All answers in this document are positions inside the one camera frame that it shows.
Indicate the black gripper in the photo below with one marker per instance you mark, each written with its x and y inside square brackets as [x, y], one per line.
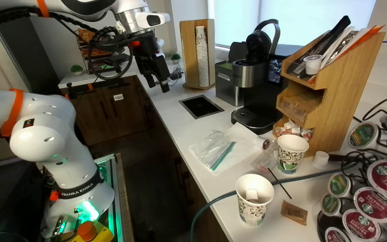
[153, 58]

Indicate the patterned paper coffee cup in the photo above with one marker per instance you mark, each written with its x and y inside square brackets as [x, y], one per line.
[291, 156]
[252, 212]

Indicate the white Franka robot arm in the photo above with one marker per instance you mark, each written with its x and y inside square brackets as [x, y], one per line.
[45, 134]

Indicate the stack of paper cups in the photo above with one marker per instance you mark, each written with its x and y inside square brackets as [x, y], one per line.
[201, 54]

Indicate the black silver coffee machine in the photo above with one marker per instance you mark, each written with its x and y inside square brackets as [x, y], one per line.
[255, 89]

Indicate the green lid coffee pod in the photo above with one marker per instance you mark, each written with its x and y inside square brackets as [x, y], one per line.
[362, 134]
[330, 203]
[338, 184]

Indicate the small green plant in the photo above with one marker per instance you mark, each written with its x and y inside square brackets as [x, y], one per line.
[75, 68]
[174, 56]

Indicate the stainless steel lidded bin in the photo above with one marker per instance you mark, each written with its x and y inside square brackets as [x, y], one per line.
[221, 82]

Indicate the dark wooden cabinet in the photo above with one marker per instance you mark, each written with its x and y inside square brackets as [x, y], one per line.
[112, 111]

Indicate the plastic bag of green stirrers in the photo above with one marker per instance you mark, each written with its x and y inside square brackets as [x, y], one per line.
[215, 149]

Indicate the snack display rack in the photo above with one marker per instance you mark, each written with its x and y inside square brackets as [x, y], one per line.
[83, 40]

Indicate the robot cart with green light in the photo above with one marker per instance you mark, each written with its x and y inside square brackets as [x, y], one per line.
[112, 188]

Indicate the small bag with pink packets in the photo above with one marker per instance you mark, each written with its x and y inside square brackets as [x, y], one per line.
[264, 161]

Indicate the small white cube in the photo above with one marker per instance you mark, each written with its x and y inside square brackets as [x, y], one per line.
[251, 193]

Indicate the white creamer cup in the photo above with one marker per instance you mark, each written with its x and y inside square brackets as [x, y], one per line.
[319, 158]
[311, 64]

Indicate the thin black stir stick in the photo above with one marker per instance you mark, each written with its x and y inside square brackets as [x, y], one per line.
[279, 183]

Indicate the yellow emergency stop button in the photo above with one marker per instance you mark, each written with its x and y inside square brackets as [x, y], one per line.
[87, 231]

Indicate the black utensil bundle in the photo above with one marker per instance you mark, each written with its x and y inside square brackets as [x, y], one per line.
[327, 37]

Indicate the wooden condiment organizer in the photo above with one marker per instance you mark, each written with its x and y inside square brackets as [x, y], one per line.
[335, 98]

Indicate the brown sugar packet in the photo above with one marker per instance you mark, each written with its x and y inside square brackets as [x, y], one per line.
[294, 212]

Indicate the orange folder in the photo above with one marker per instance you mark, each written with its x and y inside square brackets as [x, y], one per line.
[368, 33]

